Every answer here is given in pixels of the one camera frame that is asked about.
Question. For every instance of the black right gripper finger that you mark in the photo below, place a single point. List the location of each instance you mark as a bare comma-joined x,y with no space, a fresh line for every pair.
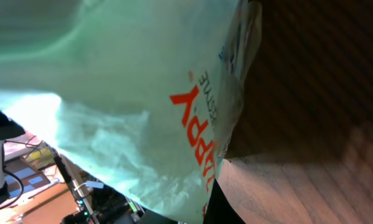
219,210

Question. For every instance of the light blue snack packet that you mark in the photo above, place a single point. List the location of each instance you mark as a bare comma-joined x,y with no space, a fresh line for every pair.
142,94

